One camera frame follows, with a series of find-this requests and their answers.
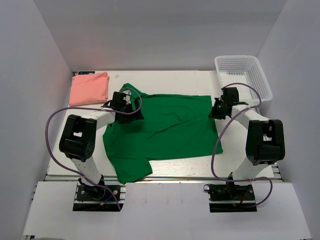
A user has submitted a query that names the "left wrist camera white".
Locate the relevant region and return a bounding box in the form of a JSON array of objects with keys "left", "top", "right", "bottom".
[{"left": 122, "top": 90, "right": 132, "bottom": 105}]

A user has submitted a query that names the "green t shirt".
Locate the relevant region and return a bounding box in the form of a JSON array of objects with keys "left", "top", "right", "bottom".
[{"left": 102, "top": 88, "right": 218, "bottom": 184}]

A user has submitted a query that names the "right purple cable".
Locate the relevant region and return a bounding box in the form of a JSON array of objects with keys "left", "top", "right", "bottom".
[{"left": 211, "top": 82, "right": 274, "bottom": 207}]

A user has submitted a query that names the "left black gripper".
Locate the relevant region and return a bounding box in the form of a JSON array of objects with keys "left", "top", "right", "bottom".
[{"left": 118, "top": 100, "right": 143, "bottom": 124}]

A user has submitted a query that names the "white plastic mesh basket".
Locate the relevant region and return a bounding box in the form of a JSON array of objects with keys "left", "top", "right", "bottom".
[{"left": 214, "top": 55, "right": 273, "bottom": 106}]

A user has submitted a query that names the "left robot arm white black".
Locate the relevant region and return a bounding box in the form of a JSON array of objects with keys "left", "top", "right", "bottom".
[{"left": 59, "top": 87, "right": 144, "bottom": 200}]

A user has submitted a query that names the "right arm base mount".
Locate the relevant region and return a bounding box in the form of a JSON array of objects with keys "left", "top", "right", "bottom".
[{"left": 203, "top": 182, "right": 257, "bottom": 213}]

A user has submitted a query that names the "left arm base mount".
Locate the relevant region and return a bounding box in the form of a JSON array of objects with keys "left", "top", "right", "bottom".
[{"left": 72, "top": 183, "right": 126, "bottom": 212}]

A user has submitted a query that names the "folded pink t shirt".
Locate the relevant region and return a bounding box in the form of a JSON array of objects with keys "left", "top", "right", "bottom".
[{"left": 68, "top": 72, "right": 110, "bottom": 107}]

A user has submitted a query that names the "dark label plate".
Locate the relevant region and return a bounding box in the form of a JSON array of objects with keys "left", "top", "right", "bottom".
[{"left": 77, "top": 71, "right": 95, "bottom": 75}]

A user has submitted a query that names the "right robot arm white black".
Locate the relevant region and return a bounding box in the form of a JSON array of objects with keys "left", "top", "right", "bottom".
[{"left": 208, "top": 83, "right": 286, "bottom": 200}]

